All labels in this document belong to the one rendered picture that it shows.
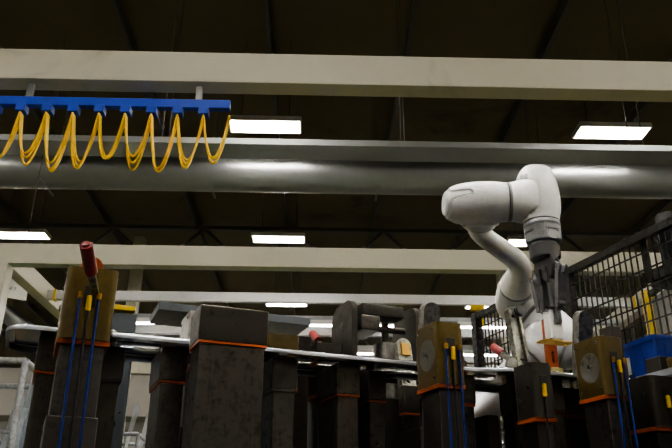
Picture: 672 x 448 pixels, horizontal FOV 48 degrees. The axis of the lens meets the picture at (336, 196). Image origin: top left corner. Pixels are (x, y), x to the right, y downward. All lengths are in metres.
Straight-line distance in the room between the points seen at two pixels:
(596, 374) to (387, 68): 3.51
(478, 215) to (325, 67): 3.07
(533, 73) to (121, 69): 2.59
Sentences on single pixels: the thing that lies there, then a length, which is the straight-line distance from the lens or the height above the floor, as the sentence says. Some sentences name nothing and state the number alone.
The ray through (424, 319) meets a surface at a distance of 1.53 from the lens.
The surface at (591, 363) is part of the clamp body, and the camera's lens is 1.64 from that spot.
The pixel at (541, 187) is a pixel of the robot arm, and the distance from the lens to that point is 1.96.
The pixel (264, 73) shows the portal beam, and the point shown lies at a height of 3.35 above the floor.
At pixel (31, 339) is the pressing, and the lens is 1.52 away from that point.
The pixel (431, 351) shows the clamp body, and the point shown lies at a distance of 1.46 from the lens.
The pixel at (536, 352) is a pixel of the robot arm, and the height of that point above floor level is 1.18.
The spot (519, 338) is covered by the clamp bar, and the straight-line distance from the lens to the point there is 2.02.
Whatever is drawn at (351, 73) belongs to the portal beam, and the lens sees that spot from 4.86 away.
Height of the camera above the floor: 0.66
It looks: 25 degrees up
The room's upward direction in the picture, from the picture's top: straight up
